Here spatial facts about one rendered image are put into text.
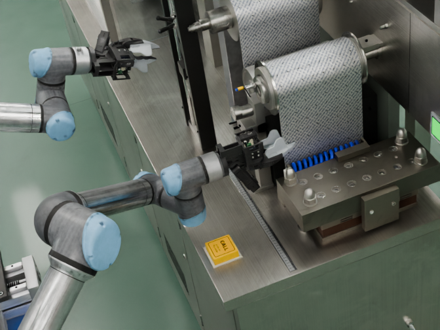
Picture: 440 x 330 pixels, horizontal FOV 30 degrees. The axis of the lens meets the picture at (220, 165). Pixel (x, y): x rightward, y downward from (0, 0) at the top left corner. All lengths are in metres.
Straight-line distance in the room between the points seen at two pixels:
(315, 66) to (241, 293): 0.60
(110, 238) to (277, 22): 0.79
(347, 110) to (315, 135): 0.11
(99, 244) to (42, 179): 2.24
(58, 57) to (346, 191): 0.83
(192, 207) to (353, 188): 0.42
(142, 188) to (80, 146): 2.03
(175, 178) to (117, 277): 1.43
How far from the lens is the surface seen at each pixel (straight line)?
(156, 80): 2.87
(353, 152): 2.22
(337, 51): 2.14
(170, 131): 2.62
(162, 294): 3.34
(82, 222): 1.84
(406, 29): 2.07
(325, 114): 2.18
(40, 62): 2.20
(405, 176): 2.17
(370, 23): 2.24
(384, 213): 2.18
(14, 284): 2.50
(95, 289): 3.44
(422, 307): 2.48
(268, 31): 2.27
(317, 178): 2.18
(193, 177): 2.08
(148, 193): 2.17
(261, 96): 2.12
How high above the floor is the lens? 2.47
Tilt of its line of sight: 40 degrees down
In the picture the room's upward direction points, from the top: 10 degrees counter-clockwise
